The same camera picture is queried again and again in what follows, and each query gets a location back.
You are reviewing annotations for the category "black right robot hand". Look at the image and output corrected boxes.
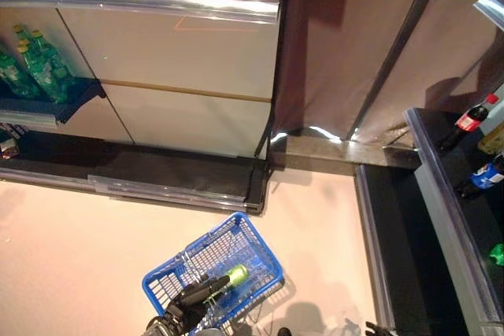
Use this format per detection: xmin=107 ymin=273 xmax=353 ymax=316
xmin=364 ymin=319 xmax=395 ymax=336

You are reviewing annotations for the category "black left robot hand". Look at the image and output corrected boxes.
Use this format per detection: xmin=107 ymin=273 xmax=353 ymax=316
xmin=163 ymin=272 xmax=233 ymax=331

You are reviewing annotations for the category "blue plastic shopping basket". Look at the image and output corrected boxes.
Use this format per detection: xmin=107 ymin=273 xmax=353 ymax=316
xmin=141 ymin=211 xmax=285 ymax=333

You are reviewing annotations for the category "green soda bottle yellow cap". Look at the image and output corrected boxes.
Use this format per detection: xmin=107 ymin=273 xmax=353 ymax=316
xmin=0 ymin=42 xmax=40 ymax=100
xmin=489 ymin=242 xmax=504 ymax=267
xmin=30 ymin=28 xmax=76 ymax=95
xmin=13 ymin=24 xmax=31 ymax=44
xmin=16 ymin=40 xmax=69 ymax=105

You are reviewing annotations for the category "dark brown plinth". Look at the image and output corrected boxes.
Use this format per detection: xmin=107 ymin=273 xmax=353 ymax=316
xmin=269 ymin=129 xmax=421 ymax=178

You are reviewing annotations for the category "cola bottle blue label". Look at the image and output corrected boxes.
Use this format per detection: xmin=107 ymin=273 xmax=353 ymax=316
xmin=456 ymin=154 xmax=504 ymax=200

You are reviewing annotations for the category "small yellow tea bottle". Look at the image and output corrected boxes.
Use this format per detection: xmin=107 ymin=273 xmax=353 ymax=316
xmin=477 ymin=123 xmax=504 ymax=153

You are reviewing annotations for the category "cola bottle red label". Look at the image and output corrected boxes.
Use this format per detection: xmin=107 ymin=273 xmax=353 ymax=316
xmin=439 ymin=94 xmax=500 ymax=153

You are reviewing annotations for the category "white shelf end panel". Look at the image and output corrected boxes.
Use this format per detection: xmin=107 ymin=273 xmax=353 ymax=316
xmin=57 ymin=0 xmax=281 ymax=158

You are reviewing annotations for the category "dark metal pole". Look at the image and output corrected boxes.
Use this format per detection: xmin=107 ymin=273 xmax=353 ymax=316
xmin=346 ymin=0 xmax=452 ymax=142

